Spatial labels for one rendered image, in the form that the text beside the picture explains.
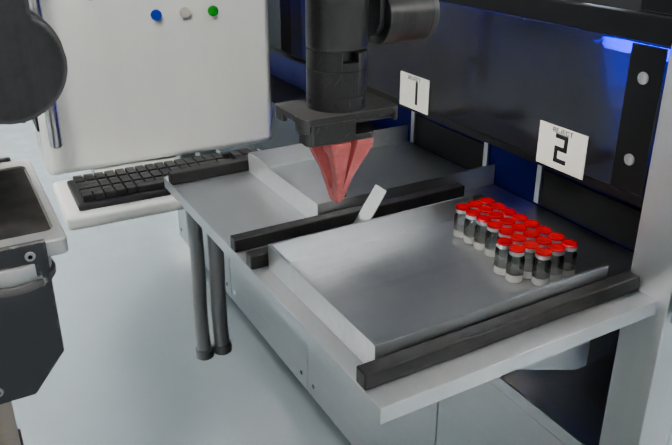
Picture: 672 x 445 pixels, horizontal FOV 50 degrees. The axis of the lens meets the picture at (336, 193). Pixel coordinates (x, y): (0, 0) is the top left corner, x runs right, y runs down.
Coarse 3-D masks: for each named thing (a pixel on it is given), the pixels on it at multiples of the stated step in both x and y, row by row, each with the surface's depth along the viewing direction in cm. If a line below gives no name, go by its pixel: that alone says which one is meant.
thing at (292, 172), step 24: (384, 144) 140; (408, 144) 140; (264, 168) 120; (288, 168) 128; (312, 168) 128; (360, 168) 128; (384, 168) 128; (408, 168) 128; (432, 168) 128; (456, 168) 128; (480, 168) 119; (288, 192) 113; (312, 192) 118; (360, 192) 118; (408, 192) 113
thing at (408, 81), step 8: (400, 80) 126; (408, 80) 124; (416, 80) 122; (424, 80) 120; (400, 88) 126; (408, 88) 124; (424, 88) 120; (400, 96) 127; (408, 96) 125; (424, 96) 120; (408, 104) 125; (424, 104) 121; (424, 112) 121
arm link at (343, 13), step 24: (312, 0) 62; (336, 0) 61; (360, 0) 62; (384, 0) 64; (312, 24) 63; (336, 24) 62; (360, 24) 63; (312, 48) 64; (336, 48) 63; (360, 48) 64
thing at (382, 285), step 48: (288, 240) 94; (336, 240) 98; (384, 240) 101; (432, 240) 101; (336, 288) 89; (384, 288) 89; (432, 288) 89; (480, 288) 89; (528, 288) 89; (576, 288) 86; (384, 336) 79; (432, 336) 76
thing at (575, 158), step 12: (540, 120) 98; (540, 132) 98; (552, 132) 96; (564, 132) 94; (576, 132) 93; (540, 144) 99; (552, 144) 97; (576, 144) 93; (540, 156) 99; (552, 156) 97; (564, 156) 95; (576, 156) 93; (564, 168) 96; (576, 168) 94
